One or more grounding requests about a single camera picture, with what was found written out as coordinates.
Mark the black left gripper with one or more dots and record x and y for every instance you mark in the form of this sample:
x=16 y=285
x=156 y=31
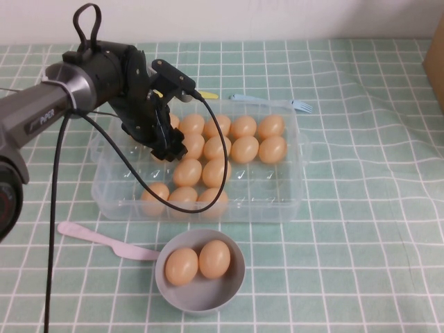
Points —
x=138 y=104

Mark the silver and black left arm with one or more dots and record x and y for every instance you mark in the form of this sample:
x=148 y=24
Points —
x=34 y=104

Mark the clear plastic egg box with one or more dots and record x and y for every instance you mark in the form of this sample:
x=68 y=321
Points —
x=263 y=194

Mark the brown cardboard box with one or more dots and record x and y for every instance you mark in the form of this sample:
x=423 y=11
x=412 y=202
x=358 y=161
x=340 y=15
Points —
x=436 y=52

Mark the yellow plastic knife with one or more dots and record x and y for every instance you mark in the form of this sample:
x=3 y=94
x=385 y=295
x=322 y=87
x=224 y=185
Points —
x=209 y=95

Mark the blue plastic fork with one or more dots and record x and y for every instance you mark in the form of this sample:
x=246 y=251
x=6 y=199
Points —
x=243 y=98

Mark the pink plastic knife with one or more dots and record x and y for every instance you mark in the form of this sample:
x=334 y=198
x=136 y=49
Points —
x=86 y=235

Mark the white zip tie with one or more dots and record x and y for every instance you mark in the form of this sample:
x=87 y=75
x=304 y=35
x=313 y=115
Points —
x=52 y=82

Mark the grey round bowl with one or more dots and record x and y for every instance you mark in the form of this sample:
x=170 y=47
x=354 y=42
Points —
x=199 y=300

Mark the green checked tablecloth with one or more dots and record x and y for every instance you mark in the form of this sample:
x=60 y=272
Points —
x=347 y=243

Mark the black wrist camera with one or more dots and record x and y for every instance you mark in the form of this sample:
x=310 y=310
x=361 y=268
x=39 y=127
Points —
x=170 y=74

